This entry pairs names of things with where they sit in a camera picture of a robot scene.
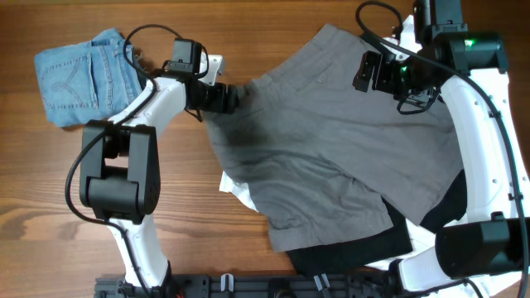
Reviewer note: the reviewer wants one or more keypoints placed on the grey shorts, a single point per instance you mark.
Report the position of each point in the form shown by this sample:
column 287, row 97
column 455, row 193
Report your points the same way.
column 324, row 162

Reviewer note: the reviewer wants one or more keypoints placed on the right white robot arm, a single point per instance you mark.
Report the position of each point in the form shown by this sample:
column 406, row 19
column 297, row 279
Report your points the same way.
column 441, row 59

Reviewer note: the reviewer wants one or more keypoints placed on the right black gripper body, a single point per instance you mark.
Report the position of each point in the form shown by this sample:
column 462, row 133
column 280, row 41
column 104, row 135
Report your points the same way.
column 401, row 79

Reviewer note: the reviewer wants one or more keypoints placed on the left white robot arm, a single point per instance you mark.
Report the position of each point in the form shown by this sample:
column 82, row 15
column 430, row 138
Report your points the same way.
column 119, row 169

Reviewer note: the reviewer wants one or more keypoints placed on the black garment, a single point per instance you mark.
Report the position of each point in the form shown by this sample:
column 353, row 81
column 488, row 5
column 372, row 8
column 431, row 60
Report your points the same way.
column 404, row 239

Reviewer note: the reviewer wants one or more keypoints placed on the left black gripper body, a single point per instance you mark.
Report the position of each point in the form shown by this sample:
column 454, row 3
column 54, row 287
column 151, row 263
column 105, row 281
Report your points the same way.
column 212, row 98

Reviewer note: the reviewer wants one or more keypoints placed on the folded blue denim shorts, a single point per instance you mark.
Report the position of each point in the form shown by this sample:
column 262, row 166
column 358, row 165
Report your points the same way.
column 89, row 80

